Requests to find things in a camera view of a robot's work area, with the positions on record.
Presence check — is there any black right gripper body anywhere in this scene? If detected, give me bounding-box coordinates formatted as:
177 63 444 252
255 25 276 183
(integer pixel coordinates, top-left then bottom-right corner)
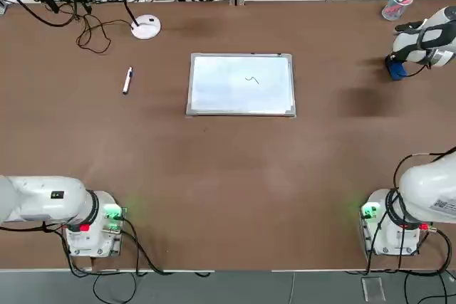
385 51 407 69

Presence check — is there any blue whiteboard eraser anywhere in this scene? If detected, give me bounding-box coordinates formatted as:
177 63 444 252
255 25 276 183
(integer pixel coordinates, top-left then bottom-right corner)
388 61 408 82

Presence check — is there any white and blue marker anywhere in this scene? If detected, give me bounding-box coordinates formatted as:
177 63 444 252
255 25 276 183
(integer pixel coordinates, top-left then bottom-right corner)
121 65 134 96

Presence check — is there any silver-framed whiteboard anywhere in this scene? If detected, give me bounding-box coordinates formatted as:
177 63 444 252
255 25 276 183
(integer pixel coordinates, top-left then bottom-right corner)
185 51 297 119

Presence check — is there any clear plastic pen cup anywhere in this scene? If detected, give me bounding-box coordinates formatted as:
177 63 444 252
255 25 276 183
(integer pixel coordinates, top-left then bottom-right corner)
381 0 417 21

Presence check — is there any metal floor outlet plate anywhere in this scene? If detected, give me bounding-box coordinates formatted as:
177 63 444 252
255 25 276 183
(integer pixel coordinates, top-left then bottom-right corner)
361 276 386 302

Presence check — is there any white desk lamp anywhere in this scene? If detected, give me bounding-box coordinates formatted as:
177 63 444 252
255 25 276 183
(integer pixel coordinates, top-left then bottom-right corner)
123 0 169 41

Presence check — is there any black right arm base cable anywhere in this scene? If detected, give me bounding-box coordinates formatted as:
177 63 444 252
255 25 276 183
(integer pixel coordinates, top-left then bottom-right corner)
366 227 456 304

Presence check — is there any black arm base cable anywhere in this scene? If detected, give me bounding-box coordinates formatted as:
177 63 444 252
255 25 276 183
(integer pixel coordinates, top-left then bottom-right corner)
366 227 456 304
62 216 212 304

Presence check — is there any black lamp cable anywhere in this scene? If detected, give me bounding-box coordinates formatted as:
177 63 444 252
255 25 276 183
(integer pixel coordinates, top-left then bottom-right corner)
77 13 135 57

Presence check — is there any black left arm base cable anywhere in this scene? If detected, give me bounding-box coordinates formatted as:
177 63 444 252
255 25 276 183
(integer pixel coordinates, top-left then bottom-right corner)
62 216 212 304

